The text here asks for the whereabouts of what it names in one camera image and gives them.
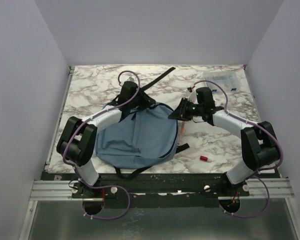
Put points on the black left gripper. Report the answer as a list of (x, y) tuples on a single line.
[(146, 100)]

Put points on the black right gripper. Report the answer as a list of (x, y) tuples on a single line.
[(180, 112)]

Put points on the orange pencil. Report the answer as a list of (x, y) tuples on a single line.
[(182, 128)]

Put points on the blue fabric backpack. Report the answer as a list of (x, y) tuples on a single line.
[(142, 140)]

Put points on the red cap glue stick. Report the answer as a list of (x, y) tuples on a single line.
[(204, 159)]

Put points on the red white small box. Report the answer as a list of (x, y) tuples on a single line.
[(179, 139)]

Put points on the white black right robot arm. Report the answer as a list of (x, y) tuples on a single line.
[(259, 145)]

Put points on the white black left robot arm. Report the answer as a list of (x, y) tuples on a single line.
[(77, 141)]

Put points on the clear plastic organizer box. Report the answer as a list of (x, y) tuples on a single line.
[(227, 80)]

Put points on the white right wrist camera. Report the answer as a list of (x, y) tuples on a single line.
[(192, 95)]

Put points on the black metal base rail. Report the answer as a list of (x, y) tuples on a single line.
[(117, 195)]

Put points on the aluminium frame rail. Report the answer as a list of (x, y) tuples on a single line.
[(48, 190)]

